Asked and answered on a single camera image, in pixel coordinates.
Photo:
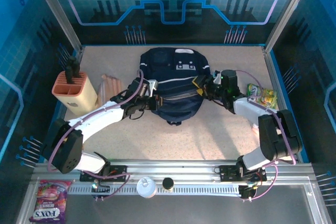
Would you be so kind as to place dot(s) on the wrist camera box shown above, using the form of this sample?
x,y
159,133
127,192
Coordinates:
x,y
217,79
152,85

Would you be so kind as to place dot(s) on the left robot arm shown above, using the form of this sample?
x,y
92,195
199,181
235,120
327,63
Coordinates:
x,y
105,115

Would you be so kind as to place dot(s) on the purple Fox's candy bag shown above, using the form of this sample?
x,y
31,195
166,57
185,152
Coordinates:
x,y
50,203

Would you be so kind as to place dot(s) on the black round cap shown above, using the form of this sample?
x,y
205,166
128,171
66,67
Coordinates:
x,y
168,183

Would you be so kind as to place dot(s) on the wooden rolling pins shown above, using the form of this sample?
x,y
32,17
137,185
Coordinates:
x,y
110,87

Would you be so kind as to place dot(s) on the aluminium table side rail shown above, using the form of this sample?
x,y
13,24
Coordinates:
x,y
269,64

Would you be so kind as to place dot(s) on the aluminium frame post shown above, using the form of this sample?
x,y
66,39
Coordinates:
x,y
286,11
57,11

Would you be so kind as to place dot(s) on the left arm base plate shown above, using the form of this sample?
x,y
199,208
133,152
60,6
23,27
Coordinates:
x,y
86,176

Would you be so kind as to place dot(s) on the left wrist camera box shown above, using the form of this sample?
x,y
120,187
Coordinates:
x,y
152,85

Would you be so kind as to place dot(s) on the green yellow Fox's candy bag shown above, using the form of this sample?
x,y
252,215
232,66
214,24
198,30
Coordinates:
x,y
262,96

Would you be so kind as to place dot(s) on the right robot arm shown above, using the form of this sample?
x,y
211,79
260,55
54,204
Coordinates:
x,y
249,108

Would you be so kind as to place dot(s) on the navy blue backpack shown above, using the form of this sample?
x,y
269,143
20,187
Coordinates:
x,y
173,77

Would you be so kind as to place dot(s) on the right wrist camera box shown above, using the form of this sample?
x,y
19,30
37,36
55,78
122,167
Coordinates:
x,y
217,79

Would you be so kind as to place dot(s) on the aluminium mounting rail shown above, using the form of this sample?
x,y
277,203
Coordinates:
x,y
170,169

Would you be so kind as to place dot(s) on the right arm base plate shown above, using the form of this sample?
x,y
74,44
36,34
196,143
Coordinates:
x,y
228,172

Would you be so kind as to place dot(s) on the beige knife block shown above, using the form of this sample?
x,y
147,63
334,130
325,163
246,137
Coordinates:
x,y
78,100

